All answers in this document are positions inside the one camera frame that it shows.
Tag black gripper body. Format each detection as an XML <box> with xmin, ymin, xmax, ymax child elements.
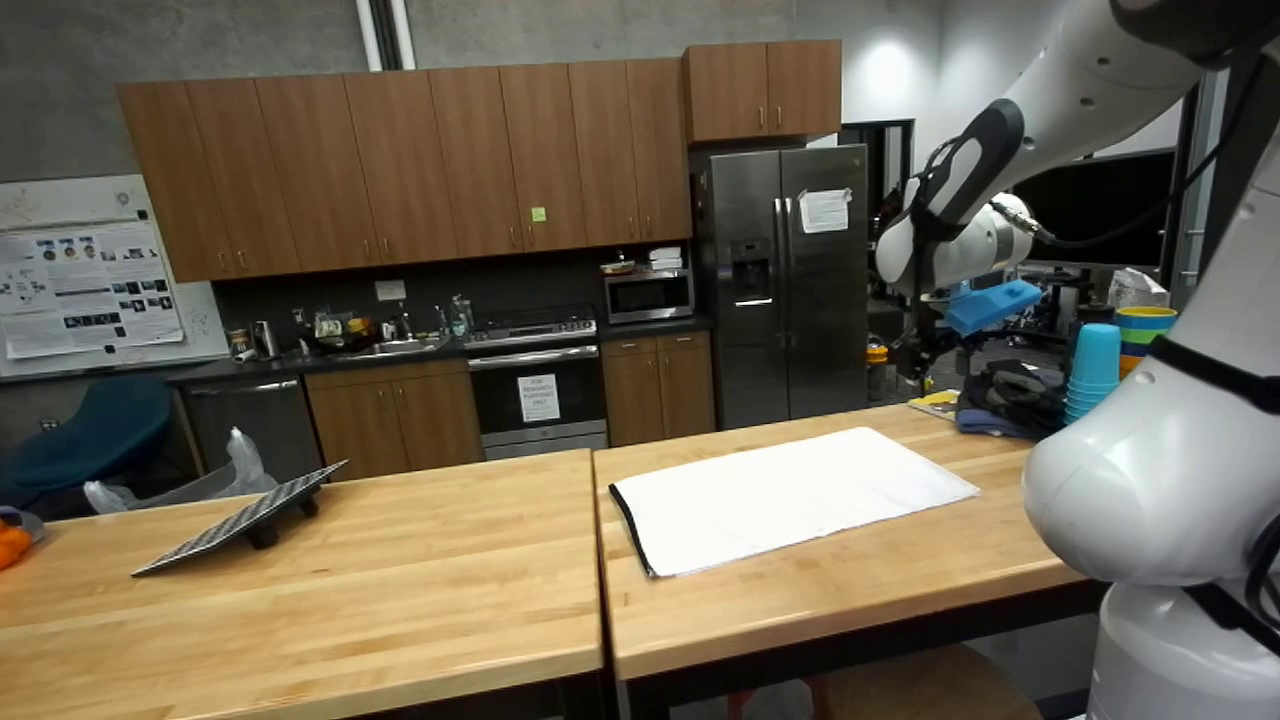
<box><xmin>914</xmin><ymin>326</ymin><xmax>997</xmax><ymax>395</ymax></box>

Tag white towel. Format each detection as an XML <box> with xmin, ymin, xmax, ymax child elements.
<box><xmin>606</xmin><ymin>426</ymin><xmax>982</xmax><ymax>584</ymax></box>

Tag black bag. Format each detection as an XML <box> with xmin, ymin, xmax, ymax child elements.
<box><xmin>951</xmin><ymin>351</ymin><xmax>1072</xmax><ymax>445</ymax></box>

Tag stainless steel refrigerator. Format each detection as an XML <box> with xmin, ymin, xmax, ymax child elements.
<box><xmin>692</xmin><ymin>142</ymin><xmax>870</xmax><ymax>432</ymax></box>

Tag paper sheet on refrigerator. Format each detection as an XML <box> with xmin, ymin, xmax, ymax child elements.
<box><xmin>793</xmin><ymin>183</ymin><xmax>858</xmax><ymax>239</ymax></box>

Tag dark monitor screen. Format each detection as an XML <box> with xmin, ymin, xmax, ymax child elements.
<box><xmin>1032</xmin><ymin>145</ymin><xmax>1192</xmax><ymax>273</ymax></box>

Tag stainless steel microwave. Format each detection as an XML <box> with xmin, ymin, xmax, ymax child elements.
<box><xmin>601</xmin><ymin>269</ymin><xmax>699</xmax><ymax>329</ymax></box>

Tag paper sheet on oven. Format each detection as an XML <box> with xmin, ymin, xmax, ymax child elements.
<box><xmin>512</xmin><ymin>370</ymin><xmax>564</xmax><ymax>429</ymax></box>

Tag wide wooden base cabinet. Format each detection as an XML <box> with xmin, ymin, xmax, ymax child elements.
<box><xmin>300</xmin><ymin>351</ymin><xmax>484</xmax><ymax>480</ymax></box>

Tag dark dishwasher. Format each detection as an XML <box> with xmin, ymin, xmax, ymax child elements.
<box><xmin>174</xmin><ymin>372</ymin><xmax>322</xmax><ymax>486</ymax></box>

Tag grey plastic stand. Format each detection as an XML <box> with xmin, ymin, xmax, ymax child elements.
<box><xmin>75</xmin><ymin>426</ymin><xmax>281</xmax><ymax>516</ymax></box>

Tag whiteboard with posters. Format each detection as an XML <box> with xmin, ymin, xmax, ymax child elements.
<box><xmin>0</xmin><ymin>170</ymin><xmax>230</xmax><ymax>386</ymax></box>

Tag teal chair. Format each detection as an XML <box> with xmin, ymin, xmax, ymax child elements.
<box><xmin>0</xmin><ymin>375</ymin><xmax>180</xmax><ymax>519</ymax></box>

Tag orange fruits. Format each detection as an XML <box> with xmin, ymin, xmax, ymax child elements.
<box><xmin>0</xmin><ymin>499</ymin><xmax>44</xmax><ymax>572</ymax></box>

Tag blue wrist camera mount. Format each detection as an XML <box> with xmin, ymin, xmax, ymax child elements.
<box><xmin>940</xmin><ymin>278</ymin><xmax>1049</xmax><ymax>340</ymax></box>

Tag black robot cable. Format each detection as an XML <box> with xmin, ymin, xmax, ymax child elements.
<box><xmin>982</xmin><ymin>76</ymin><xmax>1280</xmax><ymax>654</ymax></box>

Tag small wooden wall cabinet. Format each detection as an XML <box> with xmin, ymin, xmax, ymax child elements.
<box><xmin>685</xmin><ymin>35</ymin><xmax>847</xmax><ymax>150</ymax></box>

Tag long wooden wall cabinet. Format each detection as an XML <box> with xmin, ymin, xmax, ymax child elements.
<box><xmin>114</xmin><ymin>57</ymin><xmax>695</xmax><ymax>284</ymax></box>

